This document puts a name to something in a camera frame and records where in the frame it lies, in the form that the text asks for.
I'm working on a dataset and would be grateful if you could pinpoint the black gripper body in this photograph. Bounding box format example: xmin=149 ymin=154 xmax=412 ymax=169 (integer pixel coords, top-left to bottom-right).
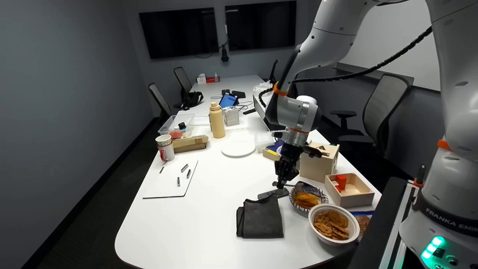
xmin=275 ymin=144 xmax=301 ymax=182

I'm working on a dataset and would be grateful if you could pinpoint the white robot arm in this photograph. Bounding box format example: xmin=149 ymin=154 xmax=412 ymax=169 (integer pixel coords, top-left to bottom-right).
xmin=266 ymin=0 xmax=478 ymax=269

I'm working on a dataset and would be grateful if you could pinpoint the blue patterned paper bowl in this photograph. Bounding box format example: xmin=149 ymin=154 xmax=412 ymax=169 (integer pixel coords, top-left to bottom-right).
xmin=289 ymin=181 xmax=328 ymax=217

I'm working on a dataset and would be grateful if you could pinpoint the white bowl of chips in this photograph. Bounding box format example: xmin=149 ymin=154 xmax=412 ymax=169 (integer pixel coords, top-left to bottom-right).
xmin=307 ymin=203 xmax=360 ymax=247

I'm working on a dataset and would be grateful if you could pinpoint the wooden tissue box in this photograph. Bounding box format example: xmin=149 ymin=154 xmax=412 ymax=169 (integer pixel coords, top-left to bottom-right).
xmin=298 ymin=144 xmax=339 ymax=182

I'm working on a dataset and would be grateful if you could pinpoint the white round plate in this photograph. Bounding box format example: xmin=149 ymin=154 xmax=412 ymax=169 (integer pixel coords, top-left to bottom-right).
xmin=221 ymin=141 xmax=255 ymax=158

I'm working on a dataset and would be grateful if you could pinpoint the dark grey folded cloth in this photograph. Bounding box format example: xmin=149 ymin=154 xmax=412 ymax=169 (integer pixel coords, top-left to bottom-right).
xmin=236 ymin=199 xmax=283 ymax=239

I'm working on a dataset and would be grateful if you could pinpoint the tan squeeze bottle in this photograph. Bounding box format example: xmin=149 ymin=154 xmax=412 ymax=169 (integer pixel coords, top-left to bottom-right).
xmin=209 ymin=102 xmax=225 ymax=139

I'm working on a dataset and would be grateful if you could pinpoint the small wooden tray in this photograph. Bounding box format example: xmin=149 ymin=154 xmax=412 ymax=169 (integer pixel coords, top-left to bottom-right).
xmin=173 ymin=135 xmax=209 ymax=152

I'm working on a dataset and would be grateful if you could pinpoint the white cutting board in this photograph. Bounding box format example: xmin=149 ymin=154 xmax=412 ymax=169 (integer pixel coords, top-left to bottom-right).
xmin=142 ymin=160 xmax=197 ymax=199

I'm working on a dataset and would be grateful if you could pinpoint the white jar red label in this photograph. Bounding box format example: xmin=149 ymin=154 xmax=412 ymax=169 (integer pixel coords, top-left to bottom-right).
xmin=155 ymin=135 xmax=174 ymax=161

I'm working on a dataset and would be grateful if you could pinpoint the black office chair right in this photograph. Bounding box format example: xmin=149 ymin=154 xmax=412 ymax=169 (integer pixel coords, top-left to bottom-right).
xmin=331 ymin=75 xmax=409 ymax=151

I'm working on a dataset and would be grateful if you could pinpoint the black office chair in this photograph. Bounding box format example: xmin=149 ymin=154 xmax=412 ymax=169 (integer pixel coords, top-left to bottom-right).
xmin=331 ymin=75 xmax=409 ymax=151
xmin=148 ymin=82 xmax=173 ymax=117

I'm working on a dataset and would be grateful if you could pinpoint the black office chair far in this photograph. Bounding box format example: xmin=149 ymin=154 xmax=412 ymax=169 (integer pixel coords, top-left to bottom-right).
xmin=148 ymin=82 xmax=173 ymax=117

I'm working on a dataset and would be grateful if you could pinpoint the right wall monitor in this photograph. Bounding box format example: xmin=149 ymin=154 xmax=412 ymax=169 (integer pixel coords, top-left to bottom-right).
xmin=225 ymin=2 xmax=295 ymax=51

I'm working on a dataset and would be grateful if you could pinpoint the wall monitor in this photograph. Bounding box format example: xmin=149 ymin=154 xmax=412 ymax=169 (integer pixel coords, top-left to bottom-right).
xmin=225 ymin=2 xmax=295 ymax=51
xmin=139 ymin=8 xmax=218 ymax=60

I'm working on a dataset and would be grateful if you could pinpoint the left wall monitor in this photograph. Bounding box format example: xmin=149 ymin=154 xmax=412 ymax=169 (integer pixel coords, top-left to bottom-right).
xmin=139 ymin=8 xmax=218 ymax=60

